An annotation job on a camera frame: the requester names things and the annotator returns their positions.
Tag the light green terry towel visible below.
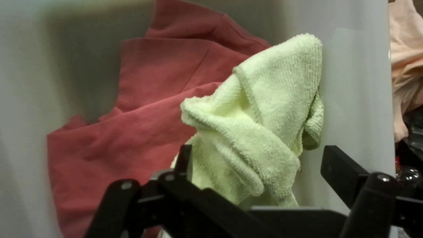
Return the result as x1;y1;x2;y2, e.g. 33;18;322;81
169;32;326;211

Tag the white plastic bin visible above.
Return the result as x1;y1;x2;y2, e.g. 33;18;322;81
0;0;395;238

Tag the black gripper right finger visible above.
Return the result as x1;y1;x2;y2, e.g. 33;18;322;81
319;145;423;238

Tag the red cloth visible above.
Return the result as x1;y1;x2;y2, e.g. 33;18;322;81
44;0;272;238

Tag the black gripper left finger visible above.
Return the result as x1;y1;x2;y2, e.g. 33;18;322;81
83;145;202;238

